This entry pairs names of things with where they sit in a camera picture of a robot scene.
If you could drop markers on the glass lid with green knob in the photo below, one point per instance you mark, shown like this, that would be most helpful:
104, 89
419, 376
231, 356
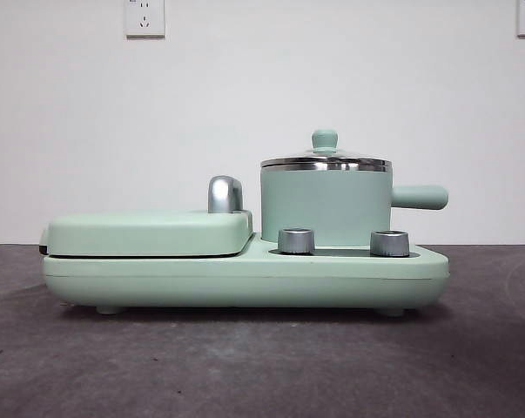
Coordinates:
326, 139

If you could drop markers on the silver control knob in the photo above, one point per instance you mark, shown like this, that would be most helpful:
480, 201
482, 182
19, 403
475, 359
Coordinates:
296, 240
389, 243

